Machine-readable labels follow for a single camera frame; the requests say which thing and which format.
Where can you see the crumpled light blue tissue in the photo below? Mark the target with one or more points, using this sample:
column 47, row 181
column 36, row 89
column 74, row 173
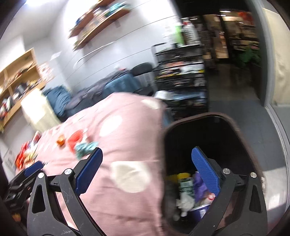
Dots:
column 84, row 149

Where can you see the black trash bin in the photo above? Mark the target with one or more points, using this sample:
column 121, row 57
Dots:
column 212, row 146

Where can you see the white curved pipe stand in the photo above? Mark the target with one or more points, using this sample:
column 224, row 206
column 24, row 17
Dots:
column 94, row 51

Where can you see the black round stool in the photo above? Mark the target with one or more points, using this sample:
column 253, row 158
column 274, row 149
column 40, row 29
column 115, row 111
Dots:
column 141, row 69

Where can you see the black trolley shelf rack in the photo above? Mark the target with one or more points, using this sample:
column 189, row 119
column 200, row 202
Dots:
column 180, row 78

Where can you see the massage bed with grey cover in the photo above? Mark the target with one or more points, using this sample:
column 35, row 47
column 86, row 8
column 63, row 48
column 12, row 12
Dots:
column 119, row 81

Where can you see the blue bedding pile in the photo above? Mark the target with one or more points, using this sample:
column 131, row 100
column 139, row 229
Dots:
column 58, row 98

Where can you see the blue foil snack wrapper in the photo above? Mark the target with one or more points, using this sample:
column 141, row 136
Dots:
column 197, row 213

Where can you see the yellow foam fruit net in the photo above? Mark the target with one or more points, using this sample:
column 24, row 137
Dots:
column 176, row 177

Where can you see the wooden wall shelf unit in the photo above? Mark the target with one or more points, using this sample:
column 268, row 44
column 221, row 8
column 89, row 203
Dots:
column 18, row 79

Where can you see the cream cloth on chair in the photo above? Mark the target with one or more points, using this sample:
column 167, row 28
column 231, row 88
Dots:
column 38, row 111

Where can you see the red snack bag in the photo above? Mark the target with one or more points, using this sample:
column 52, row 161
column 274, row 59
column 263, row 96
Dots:
column 24, row 157

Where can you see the orange peel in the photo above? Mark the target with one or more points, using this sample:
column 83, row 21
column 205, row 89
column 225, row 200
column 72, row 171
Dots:
column 60, row 140

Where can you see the green drink carton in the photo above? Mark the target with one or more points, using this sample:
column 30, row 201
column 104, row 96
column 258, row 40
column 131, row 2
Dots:
column 186, row 186

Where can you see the curved wooden wall shelf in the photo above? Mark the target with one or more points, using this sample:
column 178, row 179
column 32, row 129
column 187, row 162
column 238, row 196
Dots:
column 99, row 16

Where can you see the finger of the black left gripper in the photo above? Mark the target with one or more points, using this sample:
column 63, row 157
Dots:
column 33, row 168

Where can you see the purple snack package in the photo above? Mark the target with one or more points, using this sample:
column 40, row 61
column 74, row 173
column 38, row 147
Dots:
column 200, row 188

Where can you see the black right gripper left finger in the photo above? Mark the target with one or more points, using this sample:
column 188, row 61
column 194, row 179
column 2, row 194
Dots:
column 45, row 216

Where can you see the clear pump bottle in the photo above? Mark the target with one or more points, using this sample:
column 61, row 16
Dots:
column 191, row 35

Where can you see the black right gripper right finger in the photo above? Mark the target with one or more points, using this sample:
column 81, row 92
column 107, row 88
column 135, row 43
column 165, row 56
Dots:
column 249, row 215

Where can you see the pink spotted bed cover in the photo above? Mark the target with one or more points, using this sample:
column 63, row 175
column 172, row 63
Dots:
column 125, row 195

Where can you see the green lotion bottle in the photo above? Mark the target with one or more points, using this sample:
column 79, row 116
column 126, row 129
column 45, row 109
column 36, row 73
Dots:
column 178, row 37

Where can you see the white paper towel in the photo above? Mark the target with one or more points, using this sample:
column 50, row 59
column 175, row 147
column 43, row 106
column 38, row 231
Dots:
column 184, row 204

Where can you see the wall poster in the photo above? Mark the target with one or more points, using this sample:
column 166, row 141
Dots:
column 45, row 72

